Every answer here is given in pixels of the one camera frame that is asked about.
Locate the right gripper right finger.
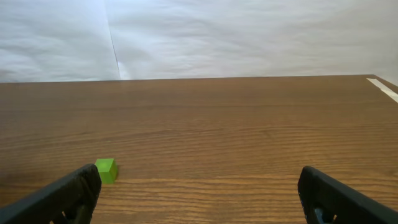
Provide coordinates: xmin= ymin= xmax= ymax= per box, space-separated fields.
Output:
xmin=297 ymin=166 xmax=398 ymax=224

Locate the green cube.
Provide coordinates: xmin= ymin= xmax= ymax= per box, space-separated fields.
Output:
xmin=94 ymin=157 xmax=119 ymax=185

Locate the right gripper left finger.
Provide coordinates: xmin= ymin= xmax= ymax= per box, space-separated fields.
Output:
xmin=0 ymin=163 xmax=103 ymax=224

